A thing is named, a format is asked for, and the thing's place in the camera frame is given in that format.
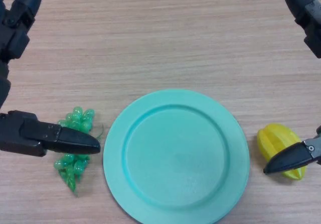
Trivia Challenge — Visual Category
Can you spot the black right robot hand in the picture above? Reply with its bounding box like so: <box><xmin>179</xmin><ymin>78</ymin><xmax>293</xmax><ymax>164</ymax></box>
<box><xmin>263</xmin><ymin>0</ymin><xmax>321</xmax><ymax>176</ymax></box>

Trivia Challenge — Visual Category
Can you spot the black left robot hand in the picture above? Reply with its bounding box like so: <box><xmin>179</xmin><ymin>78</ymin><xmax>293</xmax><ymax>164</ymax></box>
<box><xmin>0</xmin><ymin>0</ymin><xmax>101</xmax><ymax>158</ymax></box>

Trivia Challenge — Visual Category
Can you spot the green grapes bunch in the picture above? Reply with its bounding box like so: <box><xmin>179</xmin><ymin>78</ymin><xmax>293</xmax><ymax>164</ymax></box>
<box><xmin>54</xmin><ymin>105</ymin><xmax>104</xmax><ymax>197</ymax></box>

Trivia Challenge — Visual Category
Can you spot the turquoise round plate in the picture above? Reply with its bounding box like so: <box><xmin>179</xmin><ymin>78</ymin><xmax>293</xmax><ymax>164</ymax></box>
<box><xmin>103</xmin><ymin>88</ymin><xmax>250</xmax><ymax>224</ymax></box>

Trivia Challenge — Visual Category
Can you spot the yellow starfruit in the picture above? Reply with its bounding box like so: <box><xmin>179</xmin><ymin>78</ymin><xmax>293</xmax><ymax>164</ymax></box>
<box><xmin>256</xmin><ymin>123</ymin><xmax>308</xmax><ymax>183</ymax></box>

